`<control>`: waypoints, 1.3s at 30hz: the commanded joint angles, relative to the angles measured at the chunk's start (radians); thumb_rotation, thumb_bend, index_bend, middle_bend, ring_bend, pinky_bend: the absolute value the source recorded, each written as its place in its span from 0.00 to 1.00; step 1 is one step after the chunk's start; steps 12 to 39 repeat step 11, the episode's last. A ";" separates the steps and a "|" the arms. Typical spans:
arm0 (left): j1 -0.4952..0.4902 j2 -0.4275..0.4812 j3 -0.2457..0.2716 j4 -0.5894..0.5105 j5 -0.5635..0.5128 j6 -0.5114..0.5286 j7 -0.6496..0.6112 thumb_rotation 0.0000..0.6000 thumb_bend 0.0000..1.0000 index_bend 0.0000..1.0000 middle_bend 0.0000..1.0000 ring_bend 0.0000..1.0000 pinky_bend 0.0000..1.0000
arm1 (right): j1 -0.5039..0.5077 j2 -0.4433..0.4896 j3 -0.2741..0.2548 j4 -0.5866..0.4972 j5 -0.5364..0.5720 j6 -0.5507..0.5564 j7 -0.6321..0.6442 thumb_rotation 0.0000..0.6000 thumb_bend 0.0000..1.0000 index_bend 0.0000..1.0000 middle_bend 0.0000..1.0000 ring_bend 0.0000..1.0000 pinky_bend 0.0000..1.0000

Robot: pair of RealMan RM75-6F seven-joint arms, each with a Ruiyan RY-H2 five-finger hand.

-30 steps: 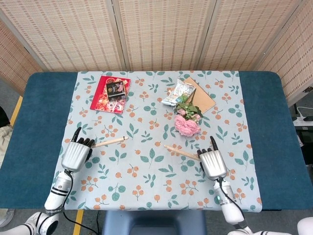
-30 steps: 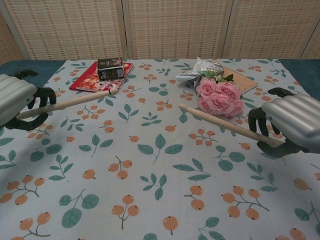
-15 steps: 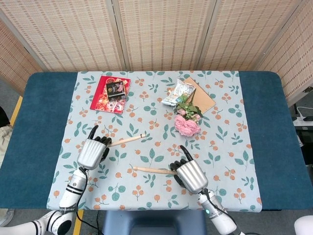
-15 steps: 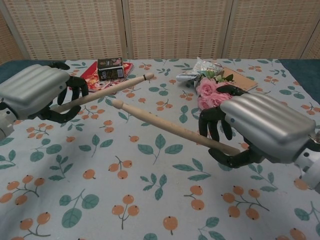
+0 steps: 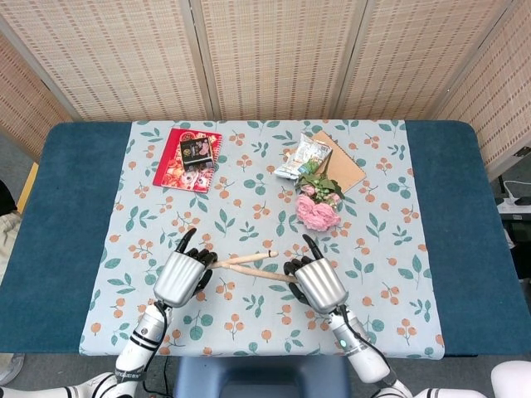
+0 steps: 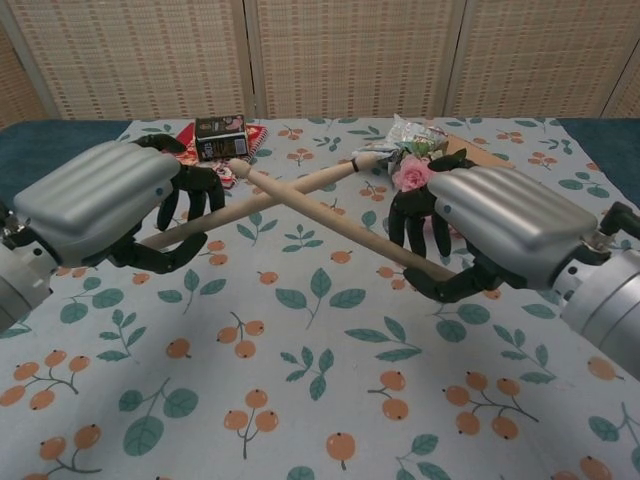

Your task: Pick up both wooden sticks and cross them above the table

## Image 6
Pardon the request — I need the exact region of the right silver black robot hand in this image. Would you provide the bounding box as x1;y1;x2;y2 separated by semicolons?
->
389;160;599;305

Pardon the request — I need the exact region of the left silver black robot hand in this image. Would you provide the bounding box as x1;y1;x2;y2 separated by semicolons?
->
12;132;227;275

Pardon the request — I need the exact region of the wooden drumstick with black band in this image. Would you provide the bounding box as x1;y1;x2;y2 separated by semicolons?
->
133;153;377;252

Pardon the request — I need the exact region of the plain wooden drumstick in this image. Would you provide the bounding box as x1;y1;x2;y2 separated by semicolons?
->
228;158;457;281

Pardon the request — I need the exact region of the brown paper envelope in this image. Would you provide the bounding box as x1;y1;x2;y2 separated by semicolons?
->
442;131;517;171

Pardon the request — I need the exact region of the pink rose bouquet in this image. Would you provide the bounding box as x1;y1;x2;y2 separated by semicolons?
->
351;113;477;194

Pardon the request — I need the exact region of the dark green drink carton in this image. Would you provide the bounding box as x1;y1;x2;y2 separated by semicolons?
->
194;116;248;163

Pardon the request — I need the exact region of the red spiral notebook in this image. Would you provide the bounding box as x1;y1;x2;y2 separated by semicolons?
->
174;123;270;192

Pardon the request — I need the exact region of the floral fruit print tablecloth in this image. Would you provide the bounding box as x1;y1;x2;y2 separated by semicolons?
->
0;116;640;480

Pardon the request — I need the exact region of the woven folding screen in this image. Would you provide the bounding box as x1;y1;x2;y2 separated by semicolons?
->
0;0;640;132

